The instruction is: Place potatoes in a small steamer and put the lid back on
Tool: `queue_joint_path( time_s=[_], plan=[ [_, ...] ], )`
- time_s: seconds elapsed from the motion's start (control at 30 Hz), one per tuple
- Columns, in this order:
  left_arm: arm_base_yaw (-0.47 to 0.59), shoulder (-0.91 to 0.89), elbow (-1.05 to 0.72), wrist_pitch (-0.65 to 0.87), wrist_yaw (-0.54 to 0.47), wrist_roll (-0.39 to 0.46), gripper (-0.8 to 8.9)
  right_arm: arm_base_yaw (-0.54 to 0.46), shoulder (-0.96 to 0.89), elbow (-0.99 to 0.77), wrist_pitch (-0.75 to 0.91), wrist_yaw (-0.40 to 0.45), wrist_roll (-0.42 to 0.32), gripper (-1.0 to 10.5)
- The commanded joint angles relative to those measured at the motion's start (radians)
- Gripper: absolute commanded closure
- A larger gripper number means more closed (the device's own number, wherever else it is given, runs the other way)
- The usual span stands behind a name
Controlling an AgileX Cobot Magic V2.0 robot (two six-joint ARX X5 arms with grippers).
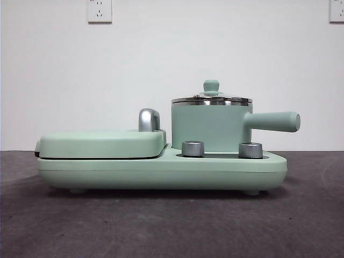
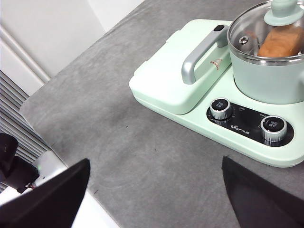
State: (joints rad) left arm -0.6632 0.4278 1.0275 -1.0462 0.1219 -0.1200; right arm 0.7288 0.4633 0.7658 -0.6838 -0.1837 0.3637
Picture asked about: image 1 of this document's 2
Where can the glass pot lid green knob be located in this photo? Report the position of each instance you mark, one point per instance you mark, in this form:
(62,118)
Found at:
(211,85)

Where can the silver control knob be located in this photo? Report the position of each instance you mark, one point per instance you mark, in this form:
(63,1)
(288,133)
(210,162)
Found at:
(193,148)
(250,150)

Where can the green breakfast machine base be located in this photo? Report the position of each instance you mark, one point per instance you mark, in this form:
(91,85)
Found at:
(161,174)

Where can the white wall socket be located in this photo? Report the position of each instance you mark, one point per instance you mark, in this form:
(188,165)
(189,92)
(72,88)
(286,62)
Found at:
(99,10)
(337,10)

